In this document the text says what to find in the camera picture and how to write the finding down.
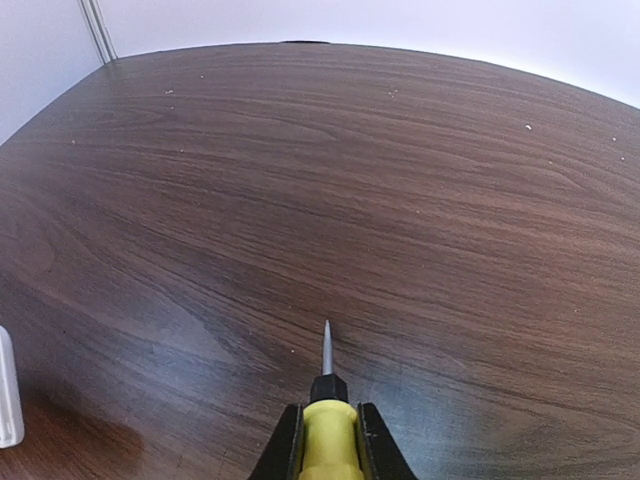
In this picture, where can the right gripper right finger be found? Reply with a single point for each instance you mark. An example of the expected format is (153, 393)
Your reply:
(379, 455)

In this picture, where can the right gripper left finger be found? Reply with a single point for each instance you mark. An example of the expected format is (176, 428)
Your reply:
(282, 456)

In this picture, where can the yellow handled screwdriver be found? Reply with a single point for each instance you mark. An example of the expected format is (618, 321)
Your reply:
(330, 449)

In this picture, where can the white battery cover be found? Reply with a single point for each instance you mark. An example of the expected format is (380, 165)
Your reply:
(12, 422)

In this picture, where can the left aluminium frame post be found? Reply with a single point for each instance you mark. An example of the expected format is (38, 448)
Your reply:
(92, 15)

